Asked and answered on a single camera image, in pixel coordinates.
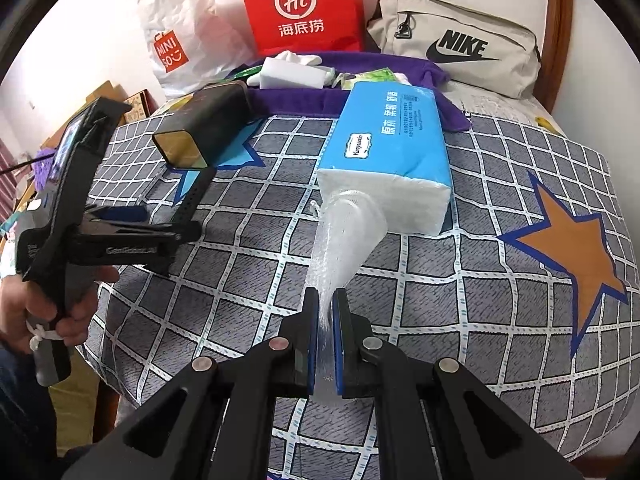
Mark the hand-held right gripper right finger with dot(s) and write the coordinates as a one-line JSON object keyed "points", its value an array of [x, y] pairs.
{"points": [[341, 340]]}

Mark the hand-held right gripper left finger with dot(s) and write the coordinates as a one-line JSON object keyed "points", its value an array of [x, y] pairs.
{"points": [[311, 340]]}

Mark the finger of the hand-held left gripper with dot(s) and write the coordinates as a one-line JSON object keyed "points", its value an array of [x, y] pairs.
{"points": [[185, 234], [120, 216]]}

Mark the clear plastic bag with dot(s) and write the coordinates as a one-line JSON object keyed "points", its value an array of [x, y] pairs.
{"points": [[345, 245]]}

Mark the dark green tea tin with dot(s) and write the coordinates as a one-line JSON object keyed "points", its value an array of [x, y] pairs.
{"points": [[210, 110]]}

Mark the green sachet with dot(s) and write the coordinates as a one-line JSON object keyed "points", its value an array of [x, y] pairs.
{"points": [[245, 72]]}

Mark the white rectangular packet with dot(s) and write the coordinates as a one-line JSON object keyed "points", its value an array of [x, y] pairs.
{"points": [[295, 74]]}

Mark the green wet wipes pack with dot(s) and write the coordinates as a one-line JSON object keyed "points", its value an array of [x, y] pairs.
{"points": [[377, 76]]}

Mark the person's left hand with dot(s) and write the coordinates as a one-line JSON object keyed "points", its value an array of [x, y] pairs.
{"points": [[17, 310]]}

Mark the purple plush toy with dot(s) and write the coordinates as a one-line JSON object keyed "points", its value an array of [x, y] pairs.
{"points": [[45, 165]]}

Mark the pink striped curtain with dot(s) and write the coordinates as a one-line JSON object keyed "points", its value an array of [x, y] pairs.
{"points": [[5, 180]]}

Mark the wooden headboard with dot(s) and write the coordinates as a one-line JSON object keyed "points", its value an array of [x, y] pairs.
{"points": [[107, 91]]}

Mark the patterned gift box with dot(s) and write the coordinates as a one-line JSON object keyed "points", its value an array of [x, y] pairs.
{"points": [[136, 102]]}

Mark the purple towel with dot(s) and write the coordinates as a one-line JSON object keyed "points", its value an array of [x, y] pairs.
{"points": [[300, 102]]}

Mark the white plastic shopping bag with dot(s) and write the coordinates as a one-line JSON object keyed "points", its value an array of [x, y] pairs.
{"points": [[200, 40]]}

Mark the blue tissue pack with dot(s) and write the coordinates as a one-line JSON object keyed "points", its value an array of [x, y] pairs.
{"points": [[390, 150]]}

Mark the blue jeans leg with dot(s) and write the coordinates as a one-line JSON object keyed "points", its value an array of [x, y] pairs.
{"points": [[15, 385]]}

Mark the red paper bag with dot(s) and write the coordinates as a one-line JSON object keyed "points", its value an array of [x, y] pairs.
{"points": [[340, 20]]}

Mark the grey sling bag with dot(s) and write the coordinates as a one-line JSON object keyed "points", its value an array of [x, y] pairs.
{"points": [[500, 75]]}

